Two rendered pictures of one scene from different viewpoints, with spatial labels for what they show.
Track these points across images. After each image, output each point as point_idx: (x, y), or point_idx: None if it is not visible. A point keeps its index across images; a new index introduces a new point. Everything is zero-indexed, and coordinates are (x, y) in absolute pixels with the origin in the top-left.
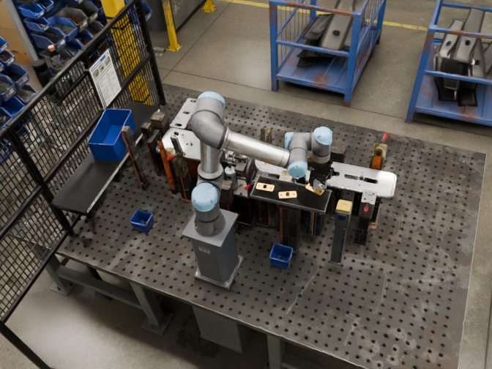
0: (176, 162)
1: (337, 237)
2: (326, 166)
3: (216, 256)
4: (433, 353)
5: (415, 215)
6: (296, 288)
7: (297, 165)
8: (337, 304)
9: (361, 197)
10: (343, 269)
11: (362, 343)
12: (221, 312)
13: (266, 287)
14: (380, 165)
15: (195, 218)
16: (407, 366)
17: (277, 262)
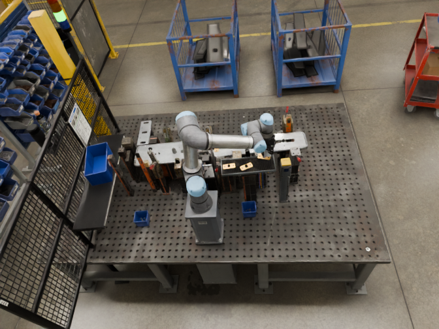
0: (155, 169)
1: (283, 184)
2: (272, 139)
3: (211, 224)
4: (367, 236)
5: (319, 154)
6: (266, 226)
7: (260, 144)
8: (297, 227)
9: (285, 153)
10: (290, 203)
11: (323, 246)
12: (225, 260)
13: (247, 233)
14: (291, 128)
15: (192, 203)
16: (355, 250)
17: (248, 213)
